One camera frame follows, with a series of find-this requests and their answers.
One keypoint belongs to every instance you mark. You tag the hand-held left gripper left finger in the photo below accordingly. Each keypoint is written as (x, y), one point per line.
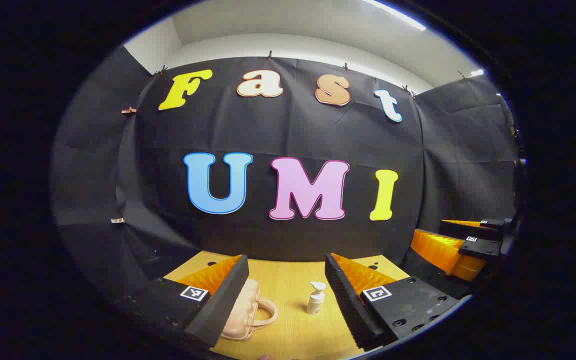
(223, 305)

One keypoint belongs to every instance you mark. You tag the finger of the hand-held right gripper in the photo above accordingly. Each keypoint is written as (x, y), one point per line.
(433, 250)
(468, 230)

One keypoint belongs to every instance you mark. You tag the white pump bottle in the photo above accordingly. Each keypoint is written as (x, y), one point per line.
(314, 302)

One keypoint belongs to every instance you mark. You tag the copper clip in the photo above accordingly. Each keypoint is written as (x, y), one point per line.
(128, 110)

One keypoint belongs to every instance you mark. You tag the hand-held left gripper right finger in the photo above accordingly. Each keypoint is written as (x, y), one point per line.
(345, 305)

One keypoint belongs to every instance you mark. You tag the ceiling light strip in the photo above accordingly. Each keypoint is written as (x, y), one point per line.
(477, 72)

